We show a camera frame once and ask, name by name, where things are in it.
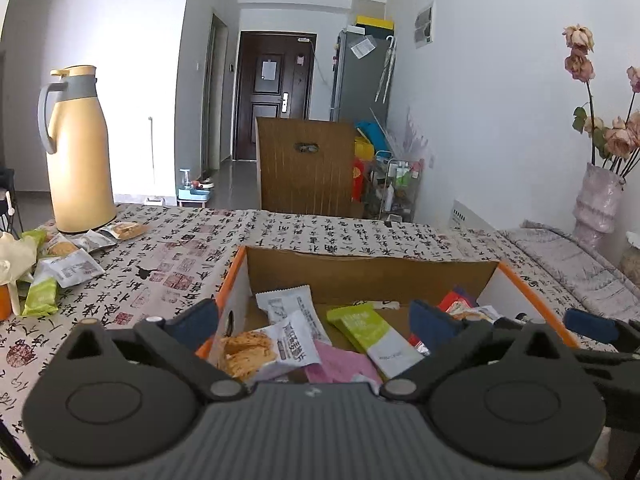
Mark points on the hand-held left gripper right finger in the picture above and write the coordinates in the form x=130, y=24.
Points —
x=427, y=317

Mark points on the grey snack packet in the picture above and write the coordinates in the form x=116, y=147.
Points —
x=97, y=240

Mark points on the clear cookie packet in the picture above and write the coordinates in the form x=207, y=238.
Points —
x=62, y=247

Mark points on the brown pastry packet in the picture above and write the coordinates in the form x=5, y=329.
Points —
x=125, y=230

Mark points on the glass jar with dried contents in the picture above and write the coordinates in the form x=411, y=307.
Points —
x=631, y=255

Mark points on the green white snack packet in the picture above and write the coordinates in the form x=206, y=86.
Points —
x=375, y=335

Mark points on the white printed snack packet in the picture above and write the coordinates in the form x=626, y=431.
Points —
x=70, y=267

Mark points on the pink snack packet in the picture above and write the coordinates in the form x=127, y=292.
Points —
x=340, y=367

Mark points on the yellow black box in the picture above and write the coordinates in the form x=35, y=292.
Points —
x=374, y=23

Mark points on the orange red cardboard box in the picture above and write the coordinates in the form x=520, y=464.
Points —
x=350, y=270

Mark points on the white pastry snack packet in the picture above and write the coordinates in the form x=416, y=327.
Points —
x=480, y=314

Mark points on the orange red snack packet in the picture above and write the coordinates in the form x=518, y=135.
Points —
x=455, y=302

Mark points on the cream paper flower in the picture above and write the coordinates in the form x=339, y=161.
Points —
x=12, y=255

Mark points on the dried pink rose bouquet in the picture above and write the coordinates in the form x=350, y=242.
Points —
x=620, y=140

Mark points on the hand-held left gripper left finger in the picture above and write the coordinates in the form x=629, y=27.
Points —
x=197, y=317

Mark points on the white dried reeds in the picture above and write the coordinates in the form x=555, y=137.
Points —
x=412, y=135

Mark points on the white black strip packet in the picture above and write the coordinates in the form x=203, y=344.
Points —
x=380, y=305

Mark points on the small green snack packet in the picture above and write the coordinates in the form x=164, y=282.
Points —
x=35, y=235

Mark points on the grey interior door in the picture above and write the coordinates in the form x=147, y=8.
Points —
x=215, y=95

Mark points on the white cookie snack packet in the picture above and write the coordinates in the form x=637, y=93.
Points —
x=250, y=352

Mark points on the dark brown entrance door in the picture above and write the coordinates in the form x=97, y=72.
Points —
x=250, y=125

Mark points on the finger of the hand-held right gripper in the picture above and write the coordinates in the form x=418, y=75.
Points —
x=615, y=385
x=590, y=325

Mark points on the yellow bag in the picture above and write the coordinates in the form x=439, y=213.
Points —
x=364, y=146

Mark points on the white folded umbrella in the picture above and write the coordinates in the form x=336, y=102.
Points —
x=386, y=70

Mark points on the paper sheet in plastic sleeve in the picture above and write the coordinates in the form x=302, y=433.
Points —
x=362, y=47

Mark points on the blue pet feeder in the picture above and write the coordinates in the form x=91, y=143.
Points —
x=197, y=197

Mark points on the grey refrigerator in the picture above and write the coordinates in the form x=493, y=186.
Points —
x=355, y=90

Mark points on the metal trolley cart with bottles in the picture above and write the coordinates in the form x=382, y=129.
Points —
x=397, y=185

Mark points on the pink white ribbed vase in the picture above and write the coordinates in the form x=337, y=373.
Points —
x=597, y=200

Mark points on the orange fruit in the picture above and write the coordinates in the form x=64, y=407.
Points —
x=2, y=300

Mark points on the white paper notice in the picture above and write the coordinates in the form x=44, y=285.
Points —
x=268, y=70

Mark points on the brown wooden chair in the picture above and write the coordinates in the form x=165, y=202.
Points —
x=300, y=185

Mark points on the red gift box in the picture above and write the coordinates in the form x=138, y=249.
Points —
x=360, y=180

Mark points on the folded grey patterned blanket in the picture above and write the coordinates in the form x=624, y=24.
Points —
x=565, y=260

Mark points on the yellow thermos jug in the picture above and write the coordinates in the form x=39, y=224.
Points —
x=80, y=170

